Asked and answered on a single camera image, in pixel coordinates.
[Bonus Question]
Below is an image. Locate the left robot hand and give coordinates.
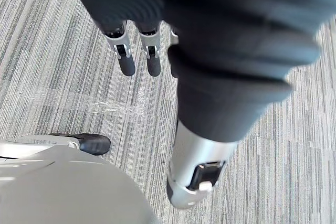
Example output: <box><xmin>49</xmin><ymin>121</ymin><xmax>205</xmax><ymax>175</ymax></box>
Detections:
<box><xmin>61</xmin><ymin>0</ymin><xmax>336</xmax><ymax>210</ymax></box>

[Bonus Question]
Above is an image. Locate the dark robot foot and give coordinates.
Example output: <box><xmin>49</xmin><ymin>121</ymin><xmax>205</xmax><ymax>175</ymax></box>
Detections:
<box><xmin>48</xmin><ymin>133</ymin><xmax>111</xmax><ymax>156</ymax></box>

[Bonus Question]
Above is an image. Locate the silver robot leg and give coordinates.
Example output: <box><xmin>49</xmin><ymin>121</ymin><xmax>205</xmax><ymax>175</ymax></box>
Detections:
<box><xmin>0</xmin><ymin>134</ymin><xmax>161</xmax><ymax>224</ymax></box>

